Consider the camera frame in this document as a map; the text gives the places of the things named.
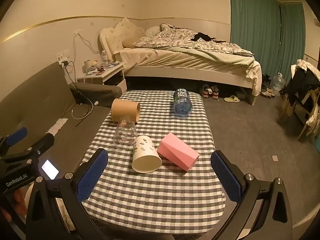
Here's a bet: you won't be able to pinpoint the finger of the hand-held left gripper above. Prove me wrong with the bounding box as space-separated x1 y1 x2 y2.
0 133 55 171
0 127 28 156

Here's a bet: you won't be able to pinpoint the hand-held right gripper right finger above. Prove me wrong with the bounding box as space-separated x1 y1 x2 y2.
207 150 293 240

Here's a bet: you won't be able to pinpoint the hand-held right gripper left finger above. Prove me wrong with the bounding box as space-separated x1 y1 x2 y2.
25 148 109 240

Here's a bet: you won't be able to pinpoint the clear glass cup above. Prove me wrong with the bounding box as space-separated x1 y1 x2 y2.
113 114 137 152

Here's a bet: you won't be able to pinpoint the pink faceted cup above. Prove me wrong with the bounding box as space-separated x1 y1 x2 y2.
157 132 200 172

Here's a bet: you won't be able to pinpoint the white leaf-print cup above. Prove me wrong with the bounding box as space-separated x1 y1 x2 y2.
132 135 163 173

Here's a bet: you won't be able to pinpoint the brown paper cup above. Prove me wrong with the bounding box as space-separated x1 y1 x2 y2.
111 98 141 123

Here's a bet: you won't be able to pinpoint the person's left hand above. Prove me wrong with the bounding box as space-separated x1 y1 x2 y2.
0 186 27 223

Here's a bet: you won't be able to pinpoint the white paper towel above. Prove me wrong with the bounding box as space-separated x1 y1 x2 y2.
47 118 68 134

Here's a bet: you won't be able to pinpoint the grey sofa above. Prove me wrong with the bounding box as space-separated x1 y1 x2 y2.
0 61 123 180

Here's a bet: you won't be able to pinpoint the checked tablecloth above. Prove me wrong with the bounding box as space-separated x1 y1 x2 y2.
81 90 227 230

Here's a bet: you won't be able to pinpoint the blue plastic water bottle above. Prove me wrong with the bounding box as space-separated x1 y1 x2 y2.
173 88 193 117

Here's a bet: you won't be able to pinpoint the pile of small items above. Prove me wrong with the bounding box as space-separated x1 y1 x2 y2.
85 62 118 76

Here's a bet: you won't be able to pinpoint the beige shoes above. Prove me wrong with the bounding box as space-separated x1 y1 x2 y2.
261 87 277 98

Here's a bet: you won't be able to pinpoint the white nightstand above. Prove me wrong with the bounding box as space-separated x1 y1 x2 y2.
76 62 128 93

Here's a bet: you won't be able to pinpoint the wooden chair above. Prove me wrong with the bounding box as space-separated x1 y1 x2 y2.
279 87 320 141

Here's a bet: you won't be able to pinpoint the large clear water jug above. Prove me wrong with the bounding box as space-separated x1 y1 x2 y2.
272 72 286 92

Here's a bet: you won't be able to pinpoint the dark jacket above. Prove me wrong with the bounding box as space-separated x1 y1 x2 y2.
286 66 320 107

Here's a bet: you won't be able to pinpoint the white bed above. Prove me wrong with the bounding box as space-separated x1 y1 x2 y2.
99 17 263 105

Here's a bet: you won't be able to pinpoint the tufted headboard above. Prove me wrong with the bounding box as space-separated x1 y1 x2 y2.
99 17 146 55

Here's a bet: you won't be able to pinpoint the cream pillow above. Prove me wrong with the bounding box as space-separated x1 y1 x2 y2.
122 27 146 49

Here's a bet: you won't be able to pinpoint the black clothing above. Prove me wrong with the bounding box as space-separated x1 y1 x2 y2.
191 32 218 43

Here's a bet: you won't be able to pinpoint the patterned blanket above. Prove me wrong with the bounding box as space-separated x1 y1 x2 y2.
133 24 254 58

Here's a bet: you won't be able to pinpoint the narrow green curtain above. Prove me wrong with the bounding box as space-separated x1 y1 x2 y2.
279 2 307 61

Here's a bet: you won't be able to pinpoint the wide green curtain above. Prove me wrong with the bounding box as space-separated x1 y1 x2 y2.
229 0 282 64

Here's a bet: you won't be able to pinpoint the white charging cable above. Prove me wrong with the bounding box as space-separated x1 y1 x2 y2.
71 108 91 119

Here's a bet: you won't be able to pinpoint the black cable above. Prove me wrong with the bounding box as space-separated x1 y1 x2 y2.
64 61 94 130

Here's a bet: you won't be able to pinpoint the wall outlet with charger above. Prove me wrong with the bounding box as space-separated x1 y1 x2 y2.
57 54 70 67

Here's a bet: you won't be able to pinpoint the white wall cable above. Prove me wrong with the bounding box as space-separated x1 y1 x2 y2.
73 31 103 55

